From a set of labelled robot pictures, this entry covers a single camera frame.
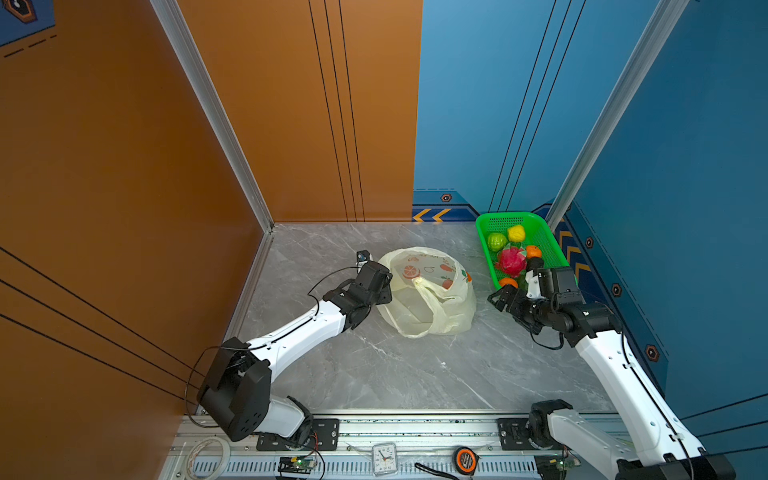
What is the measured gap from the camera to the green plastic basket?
1.00 metres

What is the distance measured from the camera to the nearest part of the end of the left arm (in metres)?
0.60

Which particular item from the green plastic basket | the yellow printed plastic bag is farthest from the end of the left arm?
the green plastic basket
